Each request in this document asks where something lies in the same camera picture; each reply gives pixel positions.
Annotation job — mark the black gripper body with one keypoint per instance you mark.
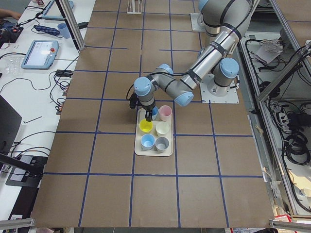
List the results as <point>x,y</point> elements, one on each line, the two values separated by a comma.
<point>148,110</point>

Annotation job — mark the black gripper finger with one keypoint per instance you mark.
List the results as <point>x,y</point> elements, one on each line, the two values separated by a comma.
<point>148,118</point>

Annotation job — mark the light blue transferred cup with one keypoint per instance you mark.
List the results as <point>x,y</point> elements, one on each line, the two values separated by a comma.
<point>155,112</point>

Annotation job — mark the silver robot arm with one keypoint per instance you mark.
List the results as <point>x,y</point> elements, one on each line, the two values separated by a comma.
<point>181,91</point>
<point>230,18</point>

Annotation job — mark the yellow plastic cup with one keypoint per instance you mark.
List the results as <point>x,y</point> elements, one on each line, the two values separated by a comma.
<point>145,126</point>

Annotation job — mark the pink plastic cup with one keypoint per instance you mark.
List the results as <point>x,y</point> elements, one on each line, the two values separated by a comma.
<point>165,113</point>

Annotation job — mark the pale green plastic cup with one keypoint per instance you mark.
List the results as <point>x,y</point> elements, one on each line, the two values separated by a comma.
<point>162,128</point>

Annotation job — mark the light blue cup on tray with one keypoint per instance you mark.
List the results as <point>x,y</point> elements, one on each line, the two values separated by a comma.
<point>147,142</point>

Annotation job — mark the grey plastic cup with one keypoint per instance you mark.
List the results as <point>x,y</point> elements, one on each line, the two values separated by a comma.
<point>161,144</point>

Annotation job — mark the blue cup on desk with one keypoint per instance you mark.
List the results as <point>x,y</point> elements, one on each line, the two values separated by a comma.
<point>63,29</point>

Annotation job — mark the cream plastic serving tray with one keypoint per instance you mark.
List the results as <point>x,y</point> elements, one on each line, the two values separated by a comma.
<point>153,151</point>

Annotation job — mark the black power adapter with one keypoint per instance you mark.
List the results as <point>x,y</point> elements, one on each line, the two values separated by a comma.
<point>64,73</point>

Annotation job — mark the near teach pendant tablet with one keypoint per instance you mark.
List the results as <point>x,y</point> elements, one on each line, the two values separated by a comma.
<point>40,55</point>

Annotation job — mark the teach pendant tablet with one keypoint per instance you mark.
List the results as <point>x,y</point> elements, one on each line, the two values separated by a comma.
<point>40,55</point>
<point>52,12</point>

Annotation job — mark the blue power strip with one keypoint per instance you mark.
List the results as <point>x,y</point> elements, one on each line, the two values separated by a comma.
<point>48,30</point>

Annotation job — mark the black monitor stand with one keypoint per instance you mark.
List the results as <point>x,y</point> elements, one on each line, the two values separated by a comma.
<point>27,170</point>

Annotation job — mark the crumpled white paper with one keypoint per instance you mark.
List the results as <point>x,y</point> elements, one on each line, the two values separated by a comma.
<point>269,50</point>

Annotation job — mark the far teach pendant tablet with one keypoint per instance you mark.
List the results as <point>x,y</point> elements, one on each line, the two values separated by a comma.
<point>52,12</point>

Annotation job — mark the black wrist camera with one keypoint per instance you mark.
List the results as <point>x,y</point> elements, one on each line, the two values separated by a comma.
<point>133,101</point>

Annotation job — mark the white wire cup rack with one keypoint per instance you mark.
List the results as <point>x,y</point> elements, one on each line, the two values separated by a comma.
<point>135,7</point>

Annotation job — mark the aluminium frame post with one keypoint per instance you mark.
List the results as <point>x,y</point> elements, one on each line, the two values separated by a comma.
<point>69,18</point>

